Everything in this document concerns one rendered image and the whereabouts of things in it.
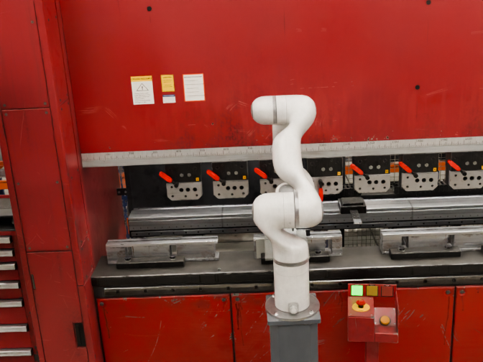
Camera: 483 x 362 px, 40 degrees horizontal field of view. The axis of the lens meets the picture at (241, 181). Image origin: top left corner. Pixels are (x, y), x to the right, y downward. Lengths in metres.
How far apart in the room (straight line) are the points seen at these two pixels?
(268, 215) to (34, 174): 1.03
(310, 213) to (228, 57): 0.83
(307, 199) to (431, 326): 1.15
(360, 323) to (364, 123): 0.81
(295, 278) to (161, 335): 1.00
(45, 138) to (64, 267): 0.55
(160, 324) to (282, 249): 1.00
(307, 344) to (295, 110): 0.80
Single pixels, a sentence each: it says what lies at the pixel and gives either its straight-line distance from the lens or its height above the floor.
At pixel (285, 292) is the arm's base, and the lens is 2.26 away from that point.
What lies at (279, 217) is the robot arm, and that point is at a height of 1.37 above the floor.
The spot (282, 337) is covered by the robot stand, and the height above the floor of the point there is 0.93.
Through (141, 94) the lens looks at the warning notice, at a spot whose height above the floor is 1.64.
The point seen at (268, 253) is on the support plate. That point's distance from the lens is 2.73.
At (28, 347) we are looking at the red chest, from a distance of 3.58.
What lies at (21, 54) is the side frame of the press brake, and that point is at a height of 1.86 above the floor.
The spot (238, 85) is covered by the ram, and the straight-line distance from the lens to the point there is 2.70.
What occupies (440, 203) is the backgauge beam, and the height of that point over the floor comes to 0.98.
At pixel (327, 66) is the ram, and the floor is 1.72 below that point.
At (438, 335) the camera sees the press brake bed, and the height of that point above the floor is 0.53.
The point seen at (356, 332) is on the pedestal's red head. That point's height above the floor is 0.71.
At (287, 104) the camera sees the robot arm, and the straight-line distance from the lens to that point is 2.32.
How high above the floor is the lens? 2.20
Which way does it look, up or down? 20 degrees down
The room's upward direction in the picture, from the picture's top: 3 degrees counter-clockwise
